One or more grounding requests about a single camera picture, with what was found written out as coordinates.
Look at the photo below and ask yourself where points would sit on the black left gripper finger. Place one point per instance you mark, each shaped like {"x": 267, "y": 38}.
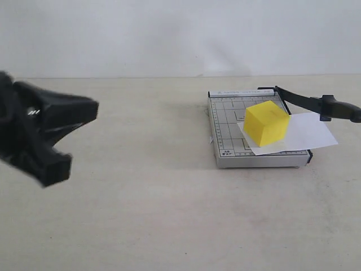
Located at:
{"x": 41, "y": 161}
{"x": 52, "y": 111}

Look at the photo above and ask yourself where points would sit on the grey paper cutter base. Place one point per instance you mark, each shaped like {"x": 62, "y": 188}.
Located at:
{"x": 226, "y": 109}

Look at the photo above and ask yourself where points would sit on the yellow foam cube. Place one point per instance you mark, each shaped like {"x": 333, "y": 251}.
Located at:
{"x": 265, "y": 123}

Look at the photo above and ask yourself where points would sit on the white paper sheet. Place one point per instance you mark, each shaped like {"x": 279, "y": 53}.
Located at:
{"x": 305, "y": 132}

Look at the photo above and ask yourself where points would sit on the black cutter blade arm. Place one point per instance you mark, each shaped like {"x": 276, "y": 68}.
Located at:
{"x": 327, "y": 106}

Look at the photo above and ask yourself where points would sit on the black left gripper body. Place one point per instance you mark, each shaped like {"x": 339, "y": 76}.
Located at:
{"x": 16, "y": 146}

